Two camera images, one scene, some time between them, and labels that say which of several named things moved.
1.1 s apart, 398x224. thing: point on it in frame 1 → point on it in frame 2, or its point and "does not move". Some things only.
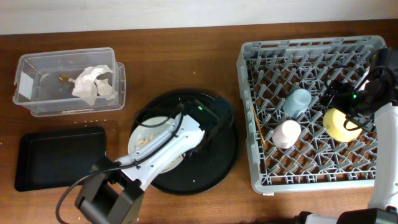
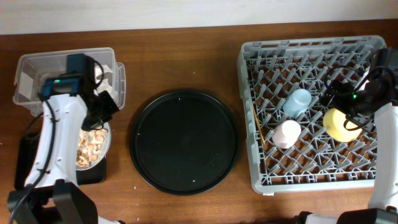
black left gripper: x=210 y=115 → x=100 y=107
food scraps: x=145 y=140 → x=90 y=144
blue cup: x=296 y=102 does not move
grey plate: x=141 y=134 → x=92 y=147
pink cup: x=286 y=134 does not move
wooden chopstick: x=258 y=124 does not move
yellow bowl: x=333 y=123 does not move
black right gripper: x=337 y=101 does not move
